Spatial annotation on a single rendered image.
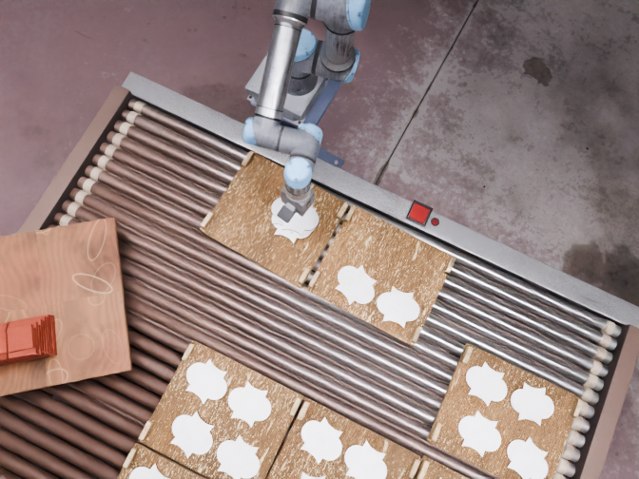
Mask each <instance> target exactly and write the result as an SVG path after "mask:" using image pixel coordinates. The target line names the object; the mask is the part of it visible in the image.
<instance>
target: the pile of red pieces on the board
mask: <svg viewBox="0 0 639 479"><path fill-rule="evenodd" d="M54 355H57V347H56V333H55V321H54V316H52V315H43V316H35V317H30V318H25V319H20V320H15V321H11V322H5V323H0V366H5V365H9V364H14V363H18V362H24V361H29V360H33V359H38V358H44V357H49V356H54Z"/></svg>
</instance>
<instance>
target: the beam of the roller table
mask: <svg viewBox="0 0 639 479"><path fill-rule="evenodd" d="M122 87H124V88H126V89H128V90H130V92H131V93H132V95H133V97H134V99H135V100H137V101H141V102H144V103H146V104H147V105H149V106H151V107H153V108H155V109H157V110H160V111H162V112H163V113H165V114H167V115H169V116H171V117H173V118H176V119H178V120H180V121H182V122H184V123H186V124H188V125H192V126H194V127H196V128H198V129H200V130H201V131H203V132H206V133H208V134H210V135H212V136H214V137H216V138H218V139H220V140H223V141H225V142H227V143H229V144H232V145H234V146H236V147H238V148H240V149H242V150H244V151H246V152H249V151H254V152H256V153H258V154H259V155H261V156H263V157H265V158H266V159H267V160H269V161H271V162H273V163H275V164H277V165H279V166H281V167H283V168H285V166H286V164H287V163H288V162H289V157H290V155H288V154H285V153H281V152H278V151H274V150H271V149H267V148H263V147H256V146H255V145H253V144H247V143H246V142H245V141H244V140H243V138H242V132H243V127H244V124H243V123H241V122H239V121H237V120H235V119H233V118H230V117H228V116H226V115H224V114H222V113H221V112H218V111H216V110H214V109H212V108H210V107H208V106H206V105H202V104H200V103H198V102H196V101H194V100H191V99H189V98H187V97H185V96H184V95H182V94H180V93H177V92H175V91H173V90H171V89H169V88H167V87H165V86H161V85H159V84H157V83H155V82H153V81H150V80H148V79H147V78H145V77H143V76H141V75H139V74H136V73H134V72H132V71H131V72H130V73H129V75H128V76H127V78H126V80H125V81H124V83H123V84H122ZM311 182H313V183H315V184H317V185H319V186H321V187H323V188H325V189H328V190H330V191H332V192H334V193H336V194H338V195H340V196H342V197H344V198H346V199H348V200H350V201H353V202H355V203H358V204H360V205H362V206H364V207H366V208H368V209H370V210H372V211H375V212H377V213H379V214H380V215H382V216H384V217H386V218H389V219H391V220H394V221H396V222H398V223H400V224H402V225H405V226H407V227H409V228H411V229H413V230H415V231H417V232H419V233H421V234H423V235H425V236H427V237H429V238H431V239H433V240H437V241H439V242H441V243H443V244H445V245H447V246H449V247H452V248H454V249H455V250H457V251H459V252H461V253H463V254H466V255H468V256H470V257H472V258H474V259H477V260H479V261H482V262H484V263H486V264H488V265H490V266H492V267H493V268H496V269H498V270H500V271H502V272H504V273H506V274H508V275H510V276H513V277H515V278H518V279H520V280H522V281H524V282H527V283H529V284H530V285H532V286H534V287H536V288H538V289H540V290H543V291H545V292H547V293H549V294H551V295H553V296H555V297H559V298H561V299H563V300H565V301H567V302H568V303H570V304H573V305H575V306H577V307H579V308H581V309H583V310H585V311H588V312H590V313H592V314H594V315H596V316H599V317H601V318H604V319H607V320H609V321H611V322H614V323H615V325H618V326H624V325H629V324H630V325H633V326H635V327H637V328H639V307H638V306H636V305H633V304H631V303H629V302H627V301H625V300H623V299H621V298H619V297H616V296H614V295H612V294H610V293H607V292H605V291H603V290H601V289H599V288H597V287H595V286H592V285H590V284H588V283H587V282H585V281H583V280H580V279H578V278H575V277H573V276H571V275H569V274H566V273H564V272H562V271H560V270H558V269H556V268H553V267H551V266H550V265H548V264H546V263H544V262H542V261H539V260H537V259H534V258H532V257H530V256H527V255H525V254H523V253H521V252H519V251H517V250H515V249H513V248H511V247H509V246H507V245H505V244H503V243H501V242H498V241H496V240H494V239H491V238H489V237H486V236H484V235H482V234H480V233H478V232H476V231H475V230H472V229H470V228H468V227H466V226H464V225H462V224H459V223H457V222H455V221H453V220H450V219H448V218H445V217H443V216H441V215H439V214H438V213H436V212H433V211H432V213H431V216H430V218H429V219H428V221H427V223H426V226H425V227H422V226H420V225H418V224H415V223H413V222H411V221H409V220H406V219H405V218H406V216H407V213H408V211H409V209H410V207H411V205H412V203H413V202H412V201H409V200H406V199H404V198H402V197H401V196H399V195H397V194H395V193H392V192H390V191H388V190H386V189H384V188H382V187H380V186H377V185H375V184H373V183H371V182H368V181H366V180H364V179H362V178H360V177H358V176H356V175H354V174H351V173H349V172H347V171H345V170H343V169H341V168H338V167H336V166H334V165H332V164H330V163H328V162H325V161H323V160H321V159H319V158H317V160H316V163H315V168H314V172H313V175H312V179H311ZM432 218H437V219H439V225H438V226H433V225H432V224H431V219H432Z"/></svg>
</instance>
